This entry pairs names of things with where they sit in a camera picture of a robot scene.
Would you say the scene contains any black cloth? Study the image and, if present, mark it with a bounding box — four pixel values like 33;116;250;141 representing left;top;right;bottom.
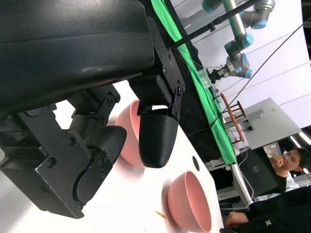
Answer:
167;0;225;164

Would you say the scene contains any person in black shirt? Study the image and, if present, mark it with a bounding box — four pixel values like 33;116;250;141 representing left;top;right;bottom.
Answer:
242;185;311;233

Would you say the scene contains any green cloth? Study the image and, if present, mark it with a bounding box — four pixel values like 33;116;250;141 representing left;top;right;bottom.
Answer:
150;0;238;165

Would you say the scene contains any long black cable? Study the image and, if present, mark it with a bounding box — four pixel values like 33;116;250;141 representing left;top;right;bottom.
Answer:
209;22;305;128

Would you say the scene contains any brown wooden rack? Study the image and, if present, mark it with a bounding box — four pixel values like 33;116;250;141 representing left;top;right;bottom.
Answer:
220;93;246;144

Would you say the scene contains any black background robot gripper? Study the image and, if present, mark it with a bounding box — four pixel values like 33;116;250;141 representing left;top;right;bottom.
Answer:
206;67;230;84

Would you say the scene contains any black metal pole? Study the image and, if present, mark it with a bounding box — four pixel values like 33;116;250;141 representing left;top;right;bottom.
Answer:
167;0;264;49

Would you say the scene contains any bare person hand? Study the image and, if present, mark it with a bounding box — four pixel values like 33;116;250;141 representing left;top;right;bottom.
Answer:
225;211;250;228

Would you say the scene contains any white desk frame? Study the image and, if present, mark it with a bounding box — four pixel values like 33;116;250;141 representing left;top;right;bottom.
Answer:
205;159;253;211

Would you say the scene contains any pink plastic bowl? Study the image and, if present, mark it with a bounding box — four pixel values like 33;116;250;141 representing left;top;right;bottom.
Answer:
167;170;212;233
114;99;146;168

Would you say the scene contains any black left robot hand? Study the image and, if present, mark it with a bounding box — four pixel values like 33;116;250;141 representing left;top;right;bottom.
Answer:
0;0;186;219

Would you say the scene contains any clear plastic box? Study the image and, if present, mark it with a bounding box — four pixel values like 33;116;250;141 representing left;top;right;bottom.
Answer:
198;69;212;89

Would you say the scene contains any seated person with glasses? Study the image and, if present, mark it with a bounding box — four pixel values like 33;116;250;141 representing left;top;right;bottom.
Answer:
269;147;311;192

